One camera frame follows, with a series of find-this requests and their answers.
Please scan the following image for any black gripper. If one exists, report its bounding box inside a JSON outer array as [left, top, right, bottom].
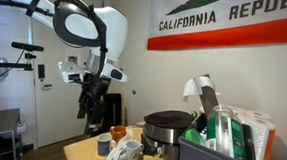
[[77, 74, 110, 120]]

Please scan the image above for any blue patterned cup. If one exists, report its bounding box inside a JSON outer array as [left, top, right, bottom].
[[97, 133, 117, 157]]

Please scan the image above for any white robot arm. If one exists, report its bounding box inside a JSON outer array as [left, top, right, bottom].
[[0, 0, 128, 118]]

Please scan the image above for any steel coffee maker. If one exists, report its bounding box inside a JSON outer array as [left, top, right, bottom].
[[143, 110, 194, 160]]

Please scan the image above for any white door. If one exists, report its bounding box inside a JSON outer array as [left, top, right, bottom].
[[32, 20, 89, 148]]

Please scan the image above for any orange mug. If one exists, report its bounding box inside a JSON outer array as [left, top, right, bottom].
[[109, 125, 126, 141]]

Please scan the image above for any white cloth on table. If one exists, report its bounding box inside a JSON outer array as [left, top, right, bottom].
[[107, 129, 133, 160]]

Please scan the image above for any white mug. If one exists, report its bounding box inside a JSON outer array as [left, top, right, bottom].
[[125, 140, 143, 160]]

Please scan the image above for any grey metal shelf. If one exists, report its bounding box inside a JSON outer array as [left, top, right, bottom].
[[0, 108, 22, 160]]

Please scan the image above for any California Republic flag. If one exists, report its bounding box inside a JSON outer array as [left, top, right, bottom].
[[147, 0, 287, 51]]

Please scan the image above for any grey plastic bin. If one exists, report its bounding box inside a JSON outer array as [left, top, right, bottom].
[[177, 112, 261, 160]]

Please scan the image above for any clear green-label bottle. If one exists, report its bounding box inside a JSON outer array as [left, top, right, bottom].
[[206, 105, 247, 160]]

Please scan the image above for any paper towel pack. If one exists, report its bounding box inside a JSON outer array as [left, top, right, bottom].
[[228, 106, 276, 160]]

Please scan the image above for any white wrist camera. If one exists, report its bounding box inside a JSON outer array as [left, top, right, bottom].
[[57, 61, 84, 83]]

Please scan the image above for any black camera on stand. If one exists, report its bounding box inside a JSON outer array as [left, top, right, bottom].
[[11, 41, 44, 71]]

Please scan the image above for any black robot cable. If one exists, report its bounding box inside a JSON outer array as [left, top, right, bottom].
[[49, 0, 111, 80]]

